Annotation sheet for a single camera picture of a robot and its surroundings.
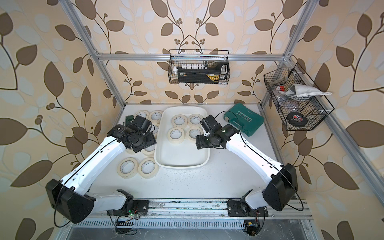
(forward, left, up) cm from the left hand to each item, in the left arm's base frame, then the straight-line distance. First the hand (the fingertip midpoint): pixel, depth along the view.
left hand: (152, 142), depth 77 cm
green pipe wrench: (+31, +28, -18) cm, 46 cm away
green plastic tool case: (+27, -59, -13) cm, 66 cm away
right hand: (+1, -27, -1) cm, 27 cm away
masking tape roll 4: (-12, +16, -17) cm, 26 cm away
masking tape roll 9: (+18, -21, -17) cm, 32 cm away
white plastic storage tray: (+1, -6, -18) cm, 19 cm away
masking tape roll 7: (+31, -22, -19) cm, 42 cm away
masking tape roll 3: (+1, +7, -16) cm, 18 cm away
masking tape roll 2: (-3, -5, +16) cm, 18 cm away
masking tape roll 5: (-12, +2, -17) cm, 21 cm away
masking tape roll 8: (+16, -9, -18) cm, 26 cm away
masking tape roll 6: (+29, -10, -18) cm, 35 cm away
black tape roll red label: (+6, -72, +12) cm, 74 cm away
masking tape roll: (+34, +17, -17) cm, 42 cm away
